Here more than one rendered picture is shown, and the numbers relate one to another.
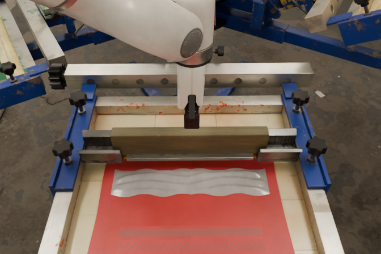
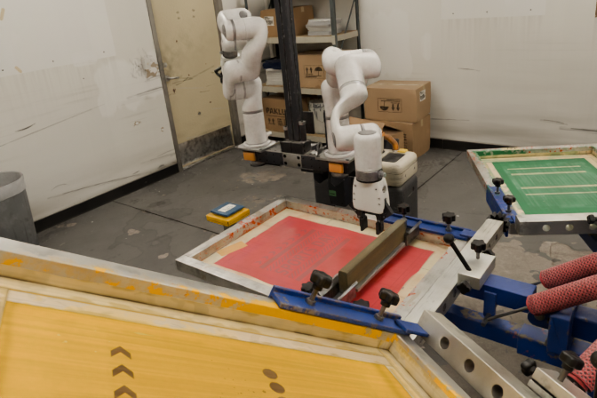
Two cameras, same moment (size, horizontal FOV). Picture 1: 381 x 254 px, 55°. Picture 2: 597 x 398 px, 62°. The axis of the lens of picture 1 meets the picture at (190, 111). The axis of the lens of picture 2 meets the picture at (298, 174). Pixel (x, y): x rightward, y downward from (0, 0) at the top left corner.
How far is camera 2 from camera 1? 169 cm
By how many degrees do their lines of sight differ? 100
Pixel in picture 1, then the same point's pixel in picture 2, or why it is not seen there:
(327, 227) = (266, 290)
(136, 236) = (341, 242)
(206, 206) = (334, 267)
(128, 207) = (362, 244)
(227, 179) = not seen: hidden behind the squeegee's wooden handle
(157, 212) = (348, 251)
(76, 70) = (491, 223)
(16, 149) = not seen: outside the picture
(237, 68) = (434, 295)
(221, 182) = not seen: hidden behind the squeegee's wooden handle
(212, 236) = (314, 264)
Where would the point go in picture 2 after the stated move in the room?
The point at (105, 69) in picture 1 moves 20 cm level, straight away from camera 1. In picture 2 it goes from (483, 234) to (557, 240)
